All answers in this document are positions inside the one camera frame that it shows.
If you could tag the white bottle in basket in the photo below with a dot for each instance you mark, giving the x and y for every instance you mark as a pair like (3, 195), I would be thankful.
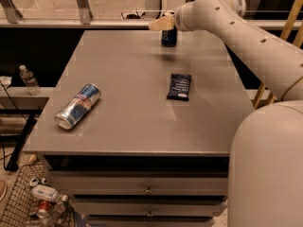
(45, 193)

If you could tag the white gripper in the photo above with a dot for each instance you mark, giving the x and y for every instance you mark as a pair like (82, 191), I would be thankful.
(179, 20)

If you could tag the dark blue snack bar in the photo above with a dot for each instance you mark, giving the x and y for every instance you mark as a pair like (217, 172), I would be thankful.
(179, 87)

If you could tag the grey drawer cabinet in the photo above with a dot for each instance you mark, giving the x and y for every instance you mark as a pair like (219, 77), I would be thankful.
(138, 159)

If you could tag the clear plastic water bottle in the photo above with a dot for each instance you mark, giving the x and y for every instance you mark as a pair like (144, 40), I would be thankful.
(29, 80)

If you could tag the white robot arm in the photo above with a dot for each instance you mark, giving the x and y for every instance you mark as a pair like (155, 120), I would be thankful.
(265, 179)

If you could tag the red can in basket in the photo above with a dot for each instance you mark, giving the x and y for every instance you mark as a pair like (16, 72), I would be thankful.
(43, 209)

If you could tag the blue pepsi can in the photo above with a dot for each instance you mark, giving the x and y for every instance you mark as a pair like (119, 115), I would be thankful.
(169, 37)

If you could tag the silver blue redbull can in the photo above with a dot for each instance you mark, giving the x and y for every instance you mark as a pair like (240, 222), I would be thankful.
(78, 107)

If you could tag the black wire basket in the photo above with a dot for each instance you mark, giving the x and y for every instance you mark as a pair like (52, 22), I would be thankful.
(21, 208)

